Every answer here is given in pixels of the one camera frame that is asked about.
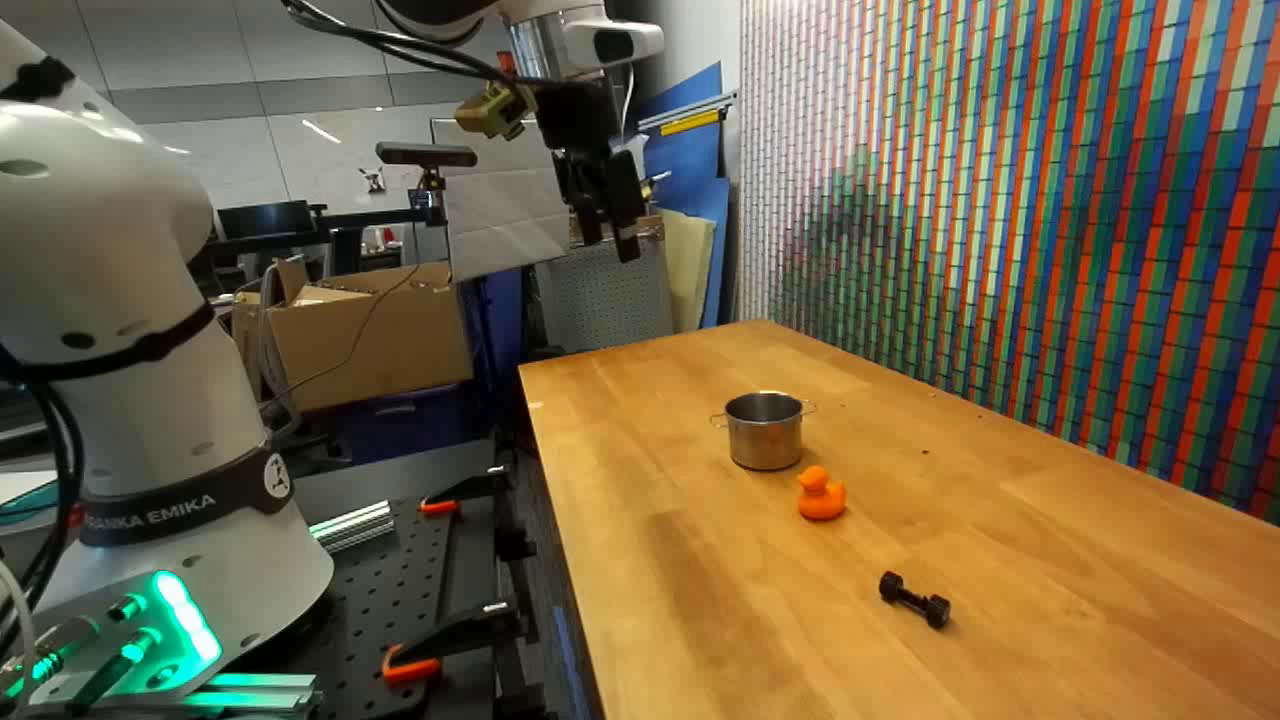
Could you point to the small steel cup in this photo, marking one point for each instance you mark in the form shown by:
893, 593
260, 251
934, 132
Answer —
764, 432

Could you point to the yellowish wrist camera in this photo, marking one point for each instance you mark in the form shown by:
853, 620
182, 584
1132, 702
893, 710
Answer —
493, 114

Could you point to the small black dumbbell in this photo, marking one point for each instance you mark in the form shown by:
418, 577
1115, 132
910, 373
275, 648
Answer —
912, 600

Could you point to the blue board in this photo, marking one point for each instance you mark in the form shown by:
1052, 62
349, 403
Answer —
694, 175

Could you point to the silver aluminium extrusion bar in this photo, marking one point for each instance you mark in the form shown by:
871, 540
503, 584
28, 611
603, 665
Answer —
352, 527

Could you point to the orange rubber duck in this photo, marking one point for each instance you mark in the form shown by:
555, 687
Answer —
823, 496

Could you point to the brown cardboard box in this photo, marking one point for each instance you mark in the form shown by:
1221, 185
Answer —
356, 336

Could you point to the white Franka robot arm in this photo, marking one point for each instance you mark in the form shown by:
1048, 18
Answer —
125, 266

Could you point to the black perforated breadboard plate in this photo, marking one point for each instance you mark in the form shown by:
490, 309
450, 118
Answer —
387, 600

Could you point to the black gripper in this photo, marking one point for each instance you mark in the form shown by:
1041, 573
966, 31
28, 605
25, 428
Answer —
576, 118

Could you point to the white flat panel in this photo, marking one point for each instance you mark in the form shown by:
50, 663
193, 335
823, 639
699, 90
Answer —
511, 205

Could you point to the pale yellow foam sheet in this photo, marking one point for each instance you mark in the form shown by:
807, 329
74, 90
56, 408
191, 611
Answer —
684, 268

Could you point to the black camera bar on stand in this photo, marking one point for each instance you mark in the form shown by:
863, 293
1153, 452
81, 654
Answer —
424, 153

